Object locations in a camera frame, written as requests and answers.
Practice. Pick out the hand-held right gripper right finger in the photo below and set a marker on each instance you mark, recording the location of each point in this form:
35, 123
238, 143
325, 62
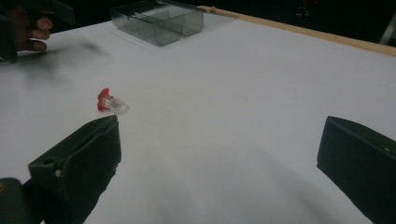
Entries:
361, 165

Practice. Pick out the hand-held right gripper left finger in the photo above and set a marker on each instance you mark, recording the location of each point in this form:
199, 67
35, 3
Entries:
81, 161

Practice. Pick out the small red-capped clear bottle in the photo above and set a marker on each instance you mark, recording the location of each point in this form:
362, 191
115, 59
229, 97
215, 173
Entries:
109, 102

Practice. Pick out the clear grey plastic organizer box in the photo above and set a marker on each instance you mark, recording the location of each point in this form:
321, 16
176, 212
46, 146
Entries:
158, 21

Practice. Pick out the metal stand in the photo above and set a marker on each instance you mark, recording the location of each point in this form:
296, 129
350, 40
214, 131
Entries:
388, 31

